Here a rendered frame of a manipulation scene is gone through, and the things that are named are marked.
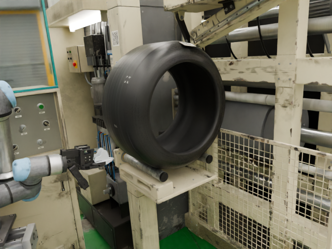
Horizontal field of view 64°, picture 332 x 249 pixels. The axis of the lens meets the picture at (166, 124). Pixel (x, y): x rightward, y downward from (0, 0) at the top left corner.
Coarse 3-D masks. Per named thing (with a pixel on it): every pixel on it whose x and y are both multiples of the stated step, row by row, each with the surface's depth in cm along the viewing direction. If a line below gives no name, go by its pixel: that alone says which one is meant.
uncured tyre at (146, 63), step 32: (128, 64) 109; (160, 64) 104; (192, 64) 138; (128, 96) 102; (192, 96) 151; (224, 96) 130; (128, 128) 104; (192, 128) 149; (160, 160) 113; (192, 160) 124
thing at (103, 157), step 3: (105, 150) 107; (102, 153) 106; (105, 153) 107; (99, 156) 106; (102, 156) 107; (105, 156) 107; (96, 159) 105; (99, 159) 106; (102, 159) 107; (105, 159) 108; (108, 159) 108; (111, 159) 110; (96, 162) 105; (99, 162) 106; (108, 162) 108
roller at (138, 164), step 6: (126, 156) 139; (132, 162) 134; (138, 162) 130; (144, 168) 125; (150, 168) 122; (156, 168) 120; (150, 174) 121; (156, 174) 117; (162, 174) 115; (162, 180) 116
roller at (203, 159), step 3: (204, 153) 135; (201, 156) 134; (204, 156) 133; (207, 156) 131; (210, 156) 132; (198, 159) 136; (201, 159) 134; (204, 159) 132; (207, 159) 131; (210, 159) 132; (207, 162) 131; (210, 162) 133
